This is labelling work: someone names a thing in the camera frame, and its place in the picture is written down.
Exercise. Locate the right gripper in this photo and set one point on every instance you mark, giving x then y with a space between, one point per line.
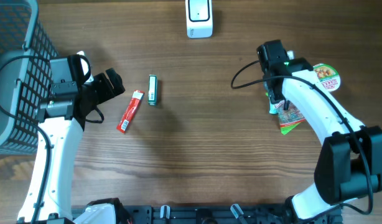
275 98

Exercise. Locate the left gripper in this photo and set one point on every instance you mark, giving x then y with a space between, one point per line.
108 93

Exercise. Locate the green snack bag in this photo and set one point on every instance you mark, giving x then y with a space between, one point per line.
288 115

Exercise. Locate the red snack packet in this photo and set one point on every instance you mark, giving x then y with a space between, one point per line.
130 111

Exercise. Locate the dark green small box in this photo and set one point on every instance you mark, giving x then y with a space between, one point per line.
152 90

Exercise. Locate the instant noodle cup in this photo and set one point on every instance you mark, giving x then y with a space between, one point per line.
328 76

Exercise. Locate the pale green wipes packet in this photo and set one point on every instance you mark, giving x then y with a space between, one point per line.
272 109

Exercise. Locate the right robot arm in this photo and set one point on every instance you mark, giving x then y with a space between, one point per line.
349 168

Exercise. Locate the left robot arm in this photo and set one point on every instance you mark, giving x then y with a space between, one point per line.
62 116

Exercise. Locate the white barcode scanner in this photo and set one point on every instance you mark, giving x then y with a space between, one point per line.
199 18

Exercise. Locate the grey plastic mesh basket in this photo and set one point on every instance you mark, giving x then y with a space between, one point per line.
24 75

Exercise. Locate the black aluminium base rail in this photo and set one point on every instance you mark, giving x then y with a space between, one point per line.
258 214

